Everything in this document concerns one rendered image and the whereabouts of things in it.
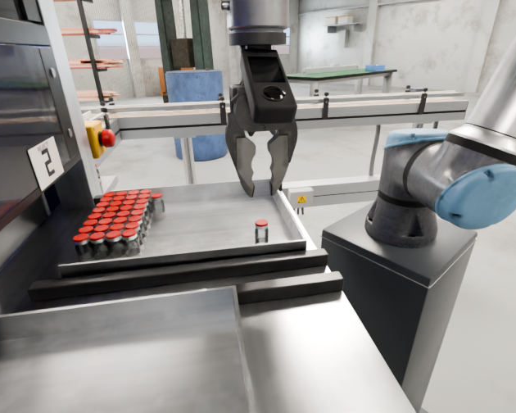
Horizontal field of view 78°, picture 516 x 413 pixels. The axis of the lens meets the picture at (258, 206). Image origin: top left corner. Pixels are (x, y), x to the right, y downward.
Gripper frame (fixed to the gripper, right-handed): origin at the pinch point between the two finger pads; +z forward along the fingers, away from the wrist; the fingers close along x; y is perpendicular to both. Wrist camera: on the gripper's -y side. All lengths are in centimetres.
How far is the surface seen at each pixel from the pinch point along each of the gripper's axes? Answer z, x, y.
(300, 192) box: 44, -36, 96
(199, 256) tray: 7.9, 9.8, -3.8
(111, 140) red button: -0.8, 28.2, 32.6
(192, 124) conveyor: 9, 13, 98
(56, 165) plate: -2.3, 31.4, 11.3
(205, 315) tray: 10.3, 9.3, -12.6
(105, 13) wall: -119, 244, 994
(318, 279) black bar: 8.5, -5.2, -10.8
